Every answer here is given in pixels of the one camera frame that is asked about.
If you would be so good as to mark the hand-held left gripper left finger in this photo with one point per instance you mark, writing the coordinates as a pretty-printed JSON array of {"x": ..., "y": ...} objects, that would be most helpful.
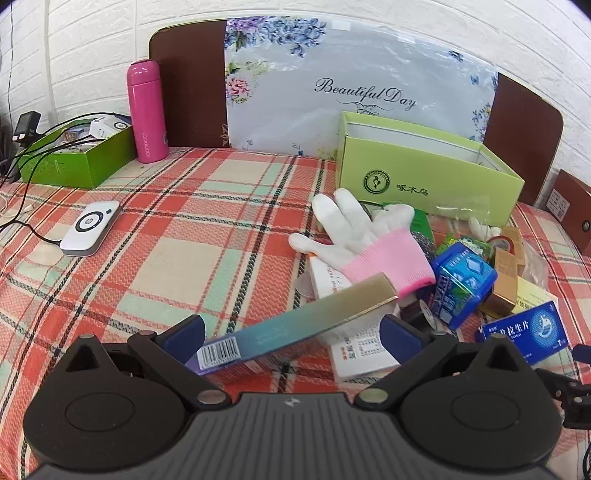
[{"x": 184, "y": 339}]

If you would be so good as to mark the white glove with pink cuff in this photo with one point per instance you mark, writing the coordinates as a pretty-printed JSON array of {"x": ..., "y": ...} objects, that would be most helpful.
[{"x": 369, "y": 230}]

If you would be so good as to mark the brown wooden headboard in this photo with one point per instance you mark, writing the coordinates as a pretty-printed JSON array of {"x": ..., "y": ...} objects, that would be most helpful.
[{"x": 194, "y": 83}]

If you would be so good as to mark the tan small box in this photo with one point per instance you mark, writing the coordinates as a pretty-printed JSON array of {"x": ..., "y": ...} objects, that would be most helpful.
[{"x": 517, "y": 240}]

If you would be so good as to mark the blue gum bottle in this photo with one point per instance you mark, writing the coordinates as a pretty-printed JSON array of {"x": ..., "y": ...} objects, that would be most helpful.
[{"x": 461, "y": 286}]

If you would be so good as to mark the small white box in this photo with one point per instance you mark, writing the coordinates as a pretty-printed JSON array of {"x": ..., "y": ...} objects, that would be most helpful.
[{"x": 111, "y": 127}]

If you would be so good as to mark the blue medicine box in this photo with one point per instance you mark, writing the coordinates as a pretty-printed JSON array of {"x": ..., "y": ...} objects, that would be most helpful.
[{"x": 531, "y": 332}]

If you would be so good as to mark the white box with orange print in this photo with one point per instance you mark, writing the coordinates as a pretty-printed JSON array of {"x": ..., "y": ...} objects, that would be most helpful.
[{"x": 325, "y": 279}]

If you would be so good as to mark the small black device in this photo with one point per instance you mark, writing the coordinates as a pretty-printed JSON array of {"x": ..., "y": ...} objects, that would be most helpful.
[{"x": 25, "y": 127}]

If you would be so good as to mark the white power bank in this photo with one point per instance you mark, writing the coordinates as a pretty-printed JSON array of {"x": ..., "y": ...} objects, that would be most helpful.
[{"x": 90, "y": 228}]

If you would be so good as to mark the red tape roll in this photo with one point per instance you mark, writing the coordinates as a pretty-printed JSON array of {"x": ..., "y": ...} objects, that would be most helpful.
[{"x": 501, "y": 243}]

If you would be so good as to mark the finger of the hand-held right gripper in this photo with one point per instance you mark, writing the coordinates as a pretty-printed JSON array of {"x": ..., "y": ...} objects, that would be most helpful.
[{"x": 572, "y": 397}]

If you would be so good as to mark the pink thermos bottle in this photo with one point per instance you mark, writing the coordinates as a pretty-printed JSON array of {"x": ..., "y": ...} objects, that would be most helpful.
[{"x": 147, "y": 110}]

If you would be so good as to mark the gold small box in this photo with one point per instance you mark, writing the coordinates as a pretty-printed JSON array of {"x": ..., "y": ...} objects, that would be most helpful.
[{"x": 503, "y": 281}]

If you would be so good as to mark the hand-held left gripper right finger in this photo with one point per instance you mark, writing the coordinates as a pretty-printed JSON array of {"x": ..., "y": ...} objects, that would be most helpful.
[{"x": 397, "y": 334}]

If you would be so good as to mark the floral printed plastic bag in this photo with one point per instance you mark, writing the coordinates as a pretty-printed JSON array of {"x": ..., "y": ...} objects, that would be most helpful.
[{"x": 323, "y": 55}]

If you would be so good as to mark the green floral packet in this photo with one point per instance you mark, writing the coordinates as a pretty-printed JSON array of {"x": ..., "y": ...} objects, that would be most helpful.
[{"x": 466, "y": 243}]

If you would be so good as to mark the brown cardboard box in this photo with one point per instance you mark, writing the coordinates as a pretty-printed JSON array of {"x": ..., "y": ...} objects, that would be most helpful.
[{"x": 572, "y": 207}]

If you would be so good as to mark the long teal and gold box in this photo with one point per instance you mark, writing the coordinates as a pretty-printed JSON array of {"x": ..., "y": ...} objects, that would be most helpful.
[{"x": 300, "y": 323}]

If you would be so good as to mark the white medicine box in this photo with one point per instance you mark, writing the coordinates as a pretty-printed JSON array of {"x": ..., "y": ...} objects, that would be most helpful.
[{"x": 360, "y": 355}]

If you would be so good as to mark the dark green cardboard box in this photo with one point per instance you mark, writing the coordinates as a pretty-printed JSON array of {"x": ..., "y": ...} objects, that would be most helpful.
[{"x": 78, "y": 166}]

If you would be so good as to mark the light green cardboard box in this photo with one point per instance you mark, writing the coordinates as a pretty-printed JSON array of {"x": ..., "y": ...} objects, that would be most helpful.
[{"x": 415, "y": 180}]

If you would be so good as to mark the plaid blanket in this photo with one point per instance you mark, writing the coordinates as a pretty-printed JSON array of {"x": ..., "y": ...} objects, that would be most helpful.
[{"x": 184, "y": 240}]

